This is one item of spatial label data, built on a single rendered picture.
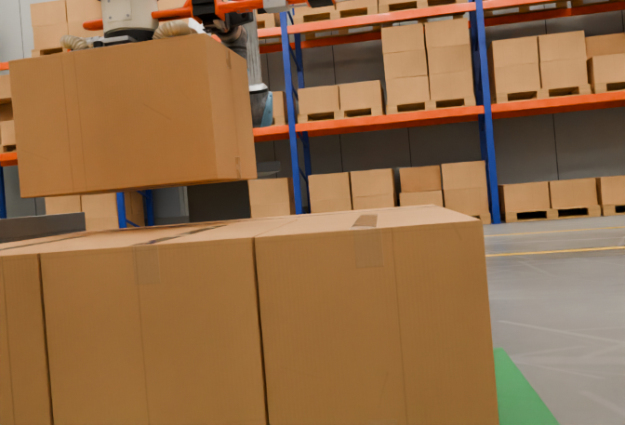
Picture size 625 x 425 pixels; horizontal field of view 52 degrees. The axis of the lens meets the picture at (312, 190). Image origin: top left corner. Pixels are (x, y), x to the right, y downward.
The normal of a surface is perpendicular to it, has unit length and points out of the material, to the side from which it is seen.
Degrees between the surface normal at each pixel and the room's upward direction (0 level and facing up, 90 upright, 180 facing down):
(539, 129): 90
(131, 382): 90
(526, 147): 90
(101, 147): 90
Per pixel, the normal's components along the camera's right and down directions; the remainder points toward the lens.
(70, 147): -0.18, 0.02
